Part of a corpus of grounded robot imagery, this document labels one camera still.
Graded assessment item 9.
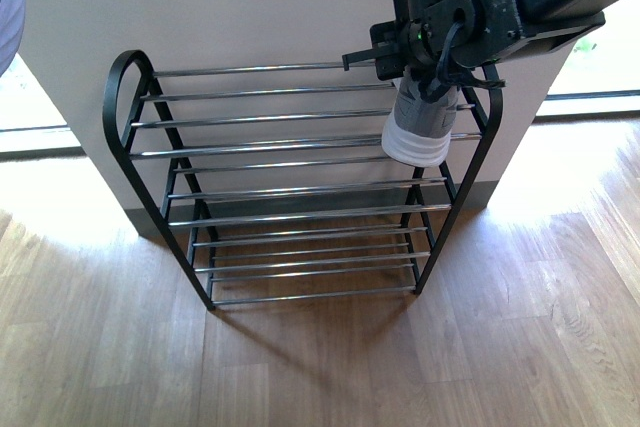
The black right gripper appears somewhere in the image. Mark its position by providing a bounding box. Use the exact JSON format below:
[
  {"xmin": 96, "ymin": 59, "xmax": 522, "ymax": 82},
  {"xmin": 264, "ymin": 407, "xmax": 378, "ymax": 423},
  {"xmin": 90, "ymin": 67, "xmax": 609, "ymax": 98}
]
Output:
[{"xmin": 342, "ymin": 16, "xmax": 450, "ymax": 82}]

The grey knit sneaker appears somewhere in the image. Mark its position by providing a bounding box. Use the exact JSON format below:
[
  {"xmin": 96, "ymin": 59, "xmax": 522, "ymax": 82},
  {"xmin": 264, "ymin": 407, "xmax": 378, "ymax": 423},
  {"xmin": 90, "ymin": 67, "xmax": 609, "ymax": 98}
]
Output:
[{"xmin": 381, "ymin": 68, "xmax": 459, "ymax": 168}]

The black metal shoe rack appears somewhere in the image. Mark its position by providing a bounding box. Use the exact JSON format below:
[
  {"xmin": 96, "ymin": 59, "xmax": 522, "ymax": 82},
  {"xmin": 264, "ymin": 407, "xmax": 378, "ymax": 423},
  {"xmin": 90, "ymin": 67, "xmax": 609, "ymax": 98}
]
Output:
[{"xmin": 102, "ymin": 50, "xmax": 503, "ymax": 310}]

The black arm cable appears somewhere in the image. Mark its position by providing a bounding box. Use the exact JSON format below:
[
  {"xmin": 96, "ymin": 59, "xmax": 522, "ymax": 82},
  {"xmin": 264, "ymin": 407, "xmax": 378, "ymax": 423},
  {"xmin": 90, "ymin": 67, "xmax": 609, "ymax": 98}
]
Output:
[{"xmin": 419, "ymin": 21, "xmax": 506, "ymax": 103}]

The dark window frame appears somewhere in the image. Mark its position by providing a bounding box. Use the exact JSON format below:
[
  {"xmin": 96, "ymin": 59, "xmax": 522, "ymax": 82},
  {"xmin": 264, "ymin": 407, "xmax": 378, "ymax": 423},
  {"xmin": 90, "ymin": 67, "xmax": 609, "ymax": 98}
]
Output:
[{"xmin": 1, "ymin": 125, "xmax": 85, "ymax": 161}]

